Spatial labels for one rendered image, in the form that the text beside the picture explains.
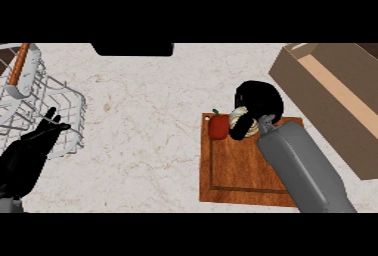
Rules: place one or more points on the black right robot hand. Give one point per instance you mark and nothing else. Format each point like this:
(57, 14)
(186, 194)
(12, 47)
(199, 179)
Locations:
(260, 96)

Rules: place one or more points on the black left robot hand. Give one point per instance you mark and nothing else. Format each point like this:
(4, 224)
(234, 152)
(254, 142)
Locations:
(23, 156)

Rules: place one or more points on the white frosted cupcake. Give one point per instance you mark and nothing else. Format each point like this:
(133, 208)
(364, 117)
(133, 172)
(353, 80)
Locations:
(251, 128)

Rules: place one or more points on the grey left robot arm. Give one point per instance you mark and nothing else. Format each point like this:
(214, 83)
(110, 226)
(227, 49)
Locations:
(9, 205)

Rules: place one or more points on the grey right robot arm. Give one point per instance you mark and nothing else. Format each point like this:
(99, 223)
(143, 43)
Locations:
(302, 170)

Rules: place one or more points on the brown cardboard box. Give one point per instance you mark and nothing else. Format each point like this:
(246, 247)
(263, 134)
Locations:
(339, 100)

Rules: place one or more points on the brown wooden cutting board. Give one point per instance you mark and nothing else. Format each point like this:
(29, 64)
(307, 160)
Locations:
(236, 166)

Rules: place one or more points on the red bell pepper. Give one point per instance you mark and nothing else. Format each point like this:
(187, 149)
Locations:
(218, 126)

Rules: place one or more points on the black appliance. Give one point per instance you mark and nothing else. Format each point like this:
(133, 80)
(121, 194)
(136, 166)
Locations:
(133, 49)

